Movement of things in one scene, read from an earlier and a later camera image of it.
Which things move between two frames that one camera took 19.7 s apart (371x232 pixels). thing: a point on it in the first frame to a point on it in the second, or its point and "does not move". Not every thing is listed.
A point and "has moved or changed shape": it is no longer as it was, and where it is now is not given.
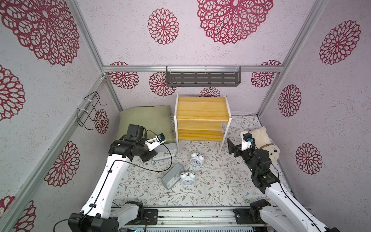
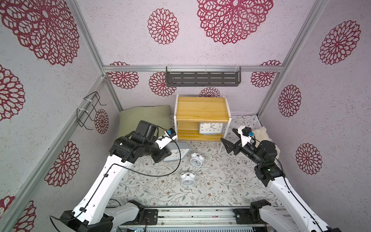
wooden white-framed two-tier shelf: x=198 y=118 does not move
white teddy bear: x=262 y=140 does not move
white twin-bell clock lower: x=188 y=179 does not move
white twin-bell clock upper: x=196 y=159 does not move
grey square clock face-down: x=173 y=176 to x=177 y=150
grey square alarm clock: x=164 y=153 has moved or changed shape
